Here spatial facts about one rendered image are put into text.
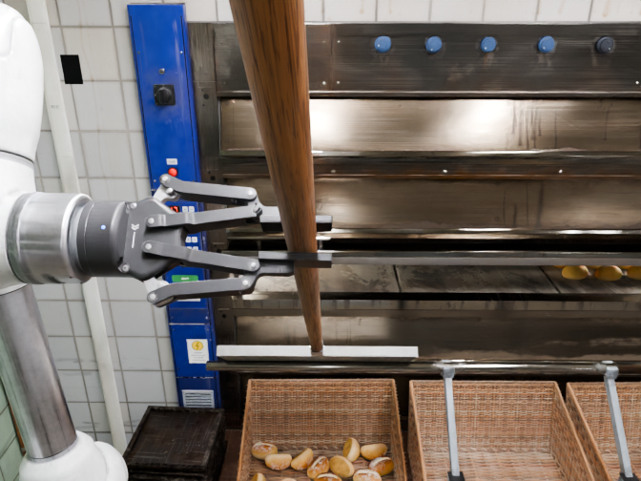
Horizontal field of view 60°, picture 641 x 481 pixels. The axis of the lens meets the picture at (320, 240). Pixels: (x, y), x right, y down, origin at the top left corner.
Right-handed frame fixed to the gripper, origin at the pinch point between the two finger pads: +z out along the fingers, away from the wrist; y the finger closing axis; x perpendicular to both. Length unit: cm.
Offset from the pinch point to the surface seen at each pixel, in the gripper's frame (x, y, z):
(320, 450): -173, 31, 2
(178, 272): -133, -28, -47
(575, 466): -152, 33, 90
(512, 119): -102, -71, 61
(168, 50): -86, -83, -43
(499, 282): -154, -31, 69
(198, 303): -141, -19, -41
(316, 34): -86, -89, 0
